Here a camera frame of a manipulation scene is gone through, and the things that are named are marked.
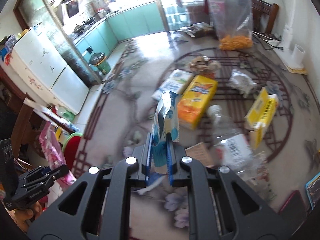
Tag white desk lamp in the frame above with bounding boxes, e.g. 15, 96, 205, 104
281, 24, 305, 70

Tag blue booklet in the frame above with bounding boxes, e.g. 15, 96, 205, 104
305, 177, 320, 210

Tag white two-door refrigerator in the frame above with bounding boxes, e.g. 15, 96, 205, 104
10, 24, 89, 115

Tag pink snack wrapper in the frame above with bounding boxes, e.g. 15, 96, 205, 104
39, 121, 76, 191

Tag blue white snack wrapper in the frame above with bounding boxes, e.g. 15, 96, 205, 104
151, 91, 181, 174

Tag red phone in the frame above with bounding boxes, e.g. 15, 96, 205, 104
278, 190, 307, 223

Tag range hood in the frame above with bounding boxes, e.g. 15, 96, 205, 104
60, 0, 79, 24

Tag items on top of refrigerator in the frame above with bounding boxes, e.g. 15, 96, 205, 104
1, 29, 29, 65

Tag clear water bottle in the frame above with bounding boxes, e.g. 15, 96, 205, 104
207, 105, 269, 185

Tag dark wooden chair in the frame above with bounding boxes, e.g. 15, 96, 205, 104
251, 0, 279, 34

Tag white power strip with cables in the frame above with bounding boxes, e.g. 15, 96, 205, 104
252, 31, 284, 51

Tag red green plastic stool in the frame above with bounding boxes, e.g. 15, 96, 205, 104
62, 132, 82, 170

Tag carved wooden chair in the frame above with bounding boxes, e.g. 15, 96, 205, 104
10, 103, 46, 158

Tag clear zip bag orange snacks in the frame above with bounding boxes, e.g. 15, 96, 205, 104
207, 0, 253, 51

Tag yellow medicine box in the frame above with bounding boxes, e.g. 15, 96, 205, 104
245, 87, 279, 150

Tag black wok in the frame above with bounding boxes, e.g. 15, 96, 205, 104
73, 24, 91, 34

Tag teal kitchen cabinets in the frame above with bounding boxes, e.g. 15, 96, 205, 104
74, 2, 165, 56

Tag brown cigarette pack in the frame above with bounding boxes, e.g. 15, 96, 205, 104
185, 142, 214, 167

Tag colourful wrapper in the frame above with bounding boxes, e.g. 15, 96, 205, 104
187, 56, 221, 79

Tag white paper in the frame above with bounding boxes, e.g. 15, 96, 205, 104
228, 69, 257, 98

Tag white blue milk carton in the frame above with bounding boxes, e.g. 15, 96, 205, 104
151, 69, 194, 101

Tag yellow orange drink carton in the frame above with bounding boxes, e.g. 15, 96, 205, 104
178, 75, 218, 130

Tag person's left hand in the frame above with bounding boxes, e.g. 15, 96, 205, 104
9, 202, 42, 232

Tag dark snack package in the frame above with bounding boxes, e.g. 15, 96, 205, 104
180, 22, 216, 38

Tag green trash bin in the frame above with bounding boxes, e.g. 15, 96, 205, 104
89, 53, 111, 75

